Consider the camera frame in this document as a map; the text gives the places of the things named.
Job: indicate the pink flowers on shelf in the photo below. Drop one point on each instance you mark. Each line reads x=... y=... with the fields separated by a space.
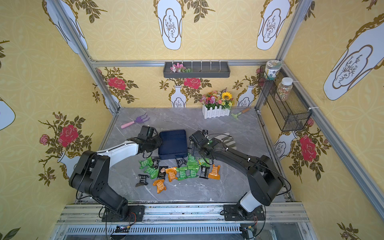
x=180 y=68

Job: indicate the green rake with wooden handle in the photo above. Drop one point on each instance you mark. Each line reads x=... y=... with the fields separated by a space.
x=236 y=116

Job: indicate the small circuit board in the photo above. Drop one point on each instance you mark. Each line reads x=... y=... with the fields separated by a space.
x=122 y=229

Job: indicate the clear jar with white lid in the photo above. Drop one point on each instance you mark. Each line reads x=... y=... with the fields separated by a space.
x=284 y=88

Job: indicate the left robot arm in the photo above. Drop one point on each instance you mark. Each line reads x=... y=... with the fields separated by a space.
x=91 y=173

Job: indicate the jar with printed label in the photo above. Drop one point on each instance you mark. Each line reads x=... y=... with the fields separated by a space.
x=272 y=69

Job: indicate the black wire mesh basket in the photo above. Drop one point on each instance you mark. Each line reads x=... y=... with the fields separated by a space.
x=289 y=108

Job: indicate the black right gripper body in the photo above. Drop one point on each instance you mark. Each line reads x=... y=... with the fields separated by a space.
x=197 y=142

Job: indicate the green cookie packet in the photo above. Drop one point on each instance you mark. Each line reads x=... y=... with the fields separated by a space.
x=182 y=173
x=146 y=163
x=192 y=162
x=193 y=171
x=204 y=162
x=153 y=172

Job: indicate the black checkered cookie packet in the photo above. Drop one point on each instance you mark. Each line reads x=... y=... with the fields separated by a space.
x=142 y=180

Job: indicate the orange cookie packet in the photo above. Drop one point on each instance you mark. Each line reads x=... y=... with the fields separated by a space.
x=214 y=174
x=160 y=184
x=172 y=173

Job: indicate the dark blue storage box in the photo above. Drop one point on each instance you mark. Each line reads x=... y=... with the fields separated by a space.
x=174 y=145

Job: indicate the grey wall shelf tray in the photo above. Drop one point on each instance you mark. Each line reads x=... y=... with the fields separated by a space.
x=200 y=69

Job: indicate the small checkered black packet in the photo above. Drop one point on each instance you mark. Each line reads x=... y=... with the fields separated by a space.
x=156 y=161

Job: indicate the pink and purple garden rake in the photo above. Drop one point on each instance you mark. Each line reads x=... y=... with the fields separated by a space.
x=139 y=120

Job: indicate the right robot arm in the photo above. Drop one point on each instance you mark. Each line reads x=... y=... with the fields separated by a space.
x=265 y=181

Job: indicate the white and green garden glove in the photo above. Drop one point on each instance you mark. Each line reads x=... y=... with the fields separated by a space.
x=227 y=139

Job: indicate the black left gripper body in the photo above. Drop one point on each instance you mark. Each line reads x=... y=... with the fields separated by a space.
x=153 y=142

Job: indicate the white picket fence flower planter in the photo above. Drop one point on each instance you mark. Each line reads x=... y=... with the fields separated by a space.
x=216 y=104

